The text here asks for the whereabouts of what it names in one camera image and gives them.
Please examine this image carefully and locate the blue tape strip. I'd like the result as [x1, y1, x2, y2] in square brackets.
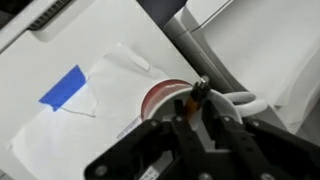
[38, 64, 89, 112]

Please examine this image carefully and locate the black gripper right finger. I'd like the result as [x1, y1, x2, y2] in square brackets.
[201, 99, 320, 180]

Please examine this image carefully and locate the black and orange pen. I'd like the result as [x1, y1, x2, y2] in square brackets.
[184, 75, 212, 122]

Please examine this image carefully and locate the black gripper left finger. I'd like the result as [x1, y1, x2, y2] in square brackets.
[84, 99, 216, 180]

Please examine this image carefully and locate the white paper sheet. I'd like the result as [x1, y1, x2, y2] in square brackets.
[7, 41, 202, 180]

